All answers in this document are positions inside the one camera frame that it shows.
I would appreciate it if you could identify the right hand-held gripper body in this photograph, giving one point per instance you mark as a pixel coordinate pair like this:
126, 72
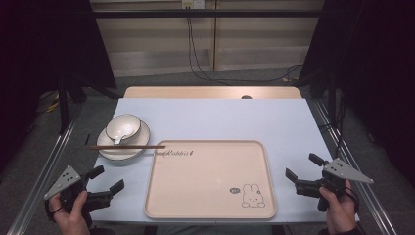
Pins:
339, 171

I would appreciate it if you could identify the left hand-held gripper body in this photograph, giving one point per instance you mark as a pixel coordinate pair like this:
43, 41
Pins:
65, 181

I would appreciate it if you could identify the person's left hand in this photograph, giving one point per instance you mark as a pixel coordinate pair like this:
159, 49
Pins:
73, 222

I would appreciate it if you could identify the person's right hand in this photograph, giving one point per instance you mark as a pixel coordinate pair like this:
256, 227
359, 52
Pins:
341, 215

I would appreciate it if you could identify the white plate with dark rim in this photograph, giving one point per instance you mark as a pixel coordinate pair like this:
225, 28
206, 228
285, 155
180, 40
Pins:
127, 154

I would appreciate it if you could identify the brown wooden chopstick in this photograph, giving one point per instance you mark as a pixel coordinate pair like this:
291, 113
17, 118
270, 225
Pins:
130, 146

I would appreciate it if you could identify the white ceramic spoon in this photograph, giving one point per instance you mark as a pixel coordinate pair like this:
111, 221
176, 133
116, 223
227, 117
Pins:
124, 132

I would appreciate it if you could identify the white bowl with dark rim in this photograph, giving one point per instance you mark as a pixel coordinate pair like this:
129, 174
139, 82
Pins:
122, 125

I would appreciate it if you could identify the black metal stand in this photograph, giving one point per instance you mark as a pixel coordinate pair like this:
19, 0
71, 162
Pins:
63, 104

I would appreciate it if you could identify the beige tray with rabbit print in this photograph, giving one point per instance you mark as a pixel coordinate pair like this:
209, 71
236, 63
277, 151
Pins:
208, 182

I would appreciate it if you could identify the white table mat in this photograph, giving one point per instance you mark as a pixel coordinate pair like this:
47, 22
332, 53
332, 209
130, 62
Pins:
212, 119

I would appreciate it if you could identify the dark curtain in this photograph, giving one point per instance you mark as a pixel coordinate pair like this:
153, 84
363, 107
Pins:
375, 65
39, 49

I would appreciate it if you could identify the light wooden table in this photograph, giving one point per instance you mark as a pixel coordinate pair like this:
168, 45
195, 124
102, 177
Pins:
195, 92

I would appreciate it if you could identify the black metal crossbar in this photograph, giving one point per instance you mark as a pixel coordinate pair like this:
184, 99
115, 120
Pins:
208, 13

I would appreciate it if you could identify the aluminium rail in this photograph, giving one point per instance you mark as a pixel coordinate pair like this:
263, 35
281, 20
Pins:
45, 166
365, 196

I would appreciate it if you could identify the white wall socket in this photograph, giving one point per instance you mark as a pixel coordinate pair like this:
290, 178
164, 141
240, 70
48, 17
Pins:
193, 3

